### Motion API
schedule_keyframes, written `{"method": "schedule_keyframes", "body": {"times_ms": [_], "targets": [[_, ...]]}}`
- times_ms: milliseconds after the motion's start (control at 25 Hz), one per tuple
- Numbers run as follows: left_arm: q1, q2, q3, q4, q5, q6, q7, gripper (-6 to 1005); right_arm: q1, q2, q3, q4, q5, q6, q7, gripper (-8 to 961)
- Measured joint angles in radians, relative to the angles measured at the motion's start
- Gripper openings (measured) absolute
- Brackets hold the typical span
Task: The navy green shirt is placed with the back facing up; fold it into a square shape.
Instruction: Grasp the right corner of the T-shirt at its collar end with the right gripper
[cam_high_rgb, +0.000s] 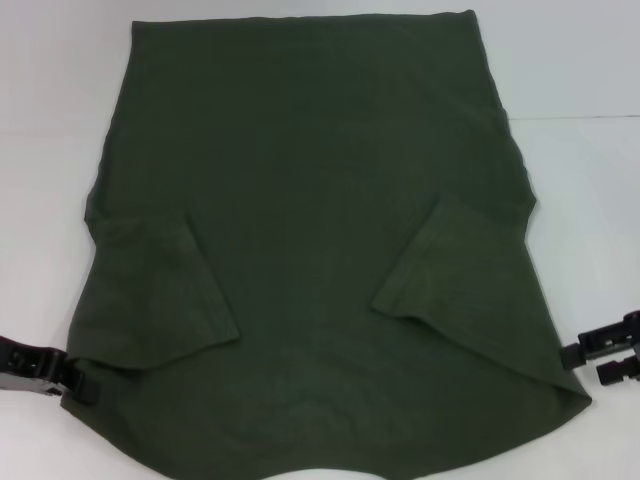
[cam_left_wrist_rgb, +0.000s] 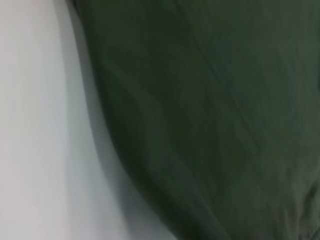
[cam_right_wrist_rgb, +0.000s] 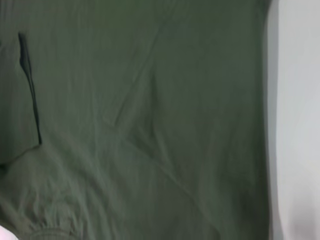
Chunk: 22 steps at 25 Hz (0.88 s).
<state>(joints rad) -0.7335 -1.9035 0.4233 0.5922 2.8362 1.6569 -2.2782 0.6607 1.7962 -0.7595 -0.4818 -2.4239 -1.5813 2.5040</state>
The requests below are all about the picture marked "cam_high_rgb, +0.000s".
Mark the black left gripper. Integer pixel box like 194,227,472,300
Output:
0,333,102,405

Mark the dark green shirt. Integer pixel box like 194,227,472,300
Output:
59,8,594,480

